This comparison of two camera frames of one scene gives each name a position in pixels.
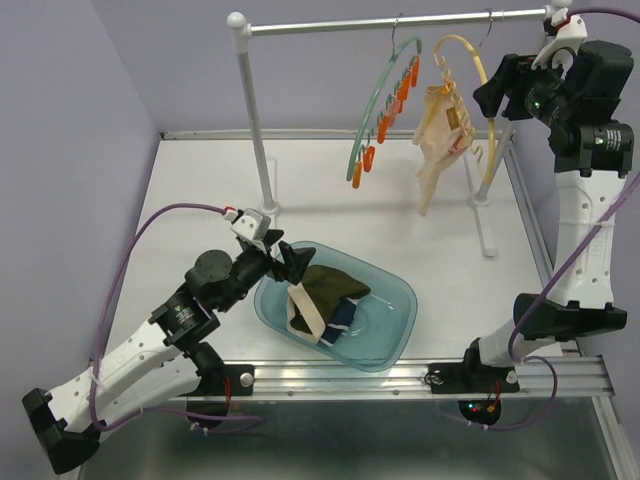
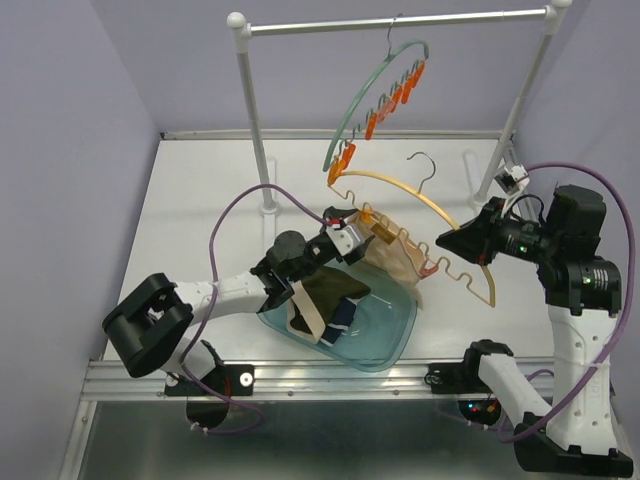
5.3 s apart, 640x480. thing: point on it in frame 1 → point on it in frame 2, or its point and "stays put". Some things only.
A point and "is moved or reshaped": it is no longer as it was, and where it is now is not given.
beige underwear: (444, 128) → (393, 252)
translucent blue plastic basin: (381, 322) stays put
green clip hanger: (385, 101) is moved or reshaped
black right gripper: (513, 80) → (479, 240)
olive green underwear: (328, 288) stays put
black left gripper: (295, 261) → (357, 252)
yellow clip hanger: (457, 95) → (422, 247)
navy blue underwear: (340, 321) stays put
